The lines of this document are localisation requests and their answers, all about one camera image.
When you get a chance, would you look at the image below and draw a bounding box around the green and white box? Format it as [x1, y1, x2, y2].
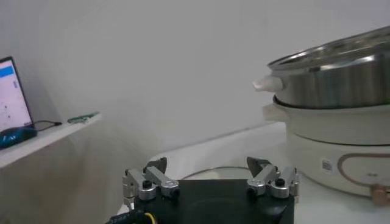
[67, 111, 101, 124]

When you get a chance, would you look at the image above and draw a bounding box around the blue computer mouse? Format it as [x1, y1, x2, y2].
[0, 127, 38, 150]

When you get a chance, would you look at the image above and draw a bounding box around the white electric cooking pot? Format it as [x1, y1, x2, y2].
[262, 102, 390, 205]

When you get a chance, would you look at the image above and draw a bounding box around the laptop screen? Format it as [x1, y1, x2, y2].
[0, 56, 35, 133]

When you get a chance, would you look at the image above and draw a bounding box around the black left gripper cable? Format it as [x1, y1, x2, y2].
[105, 209, 157, 224]

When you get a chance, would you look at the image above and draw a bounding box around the white side table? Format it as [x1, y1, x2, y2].
[0, 113, 103, 171]

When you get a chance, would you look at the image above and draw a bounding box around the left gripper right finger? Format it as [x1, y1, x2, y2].
[246, 156, 301, 199]

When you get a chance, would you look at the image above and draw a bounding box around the black laptop cable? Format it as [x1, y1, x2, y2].
[33, 120, 63, 131]

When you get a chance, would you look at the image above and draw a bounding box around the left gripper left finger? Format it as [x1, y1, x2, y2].
[122, 156, 180, 211]

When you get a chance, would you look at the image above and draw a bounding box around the stainless steel steamer basket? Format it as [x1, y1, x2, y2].
[252, 26, 390, 110]

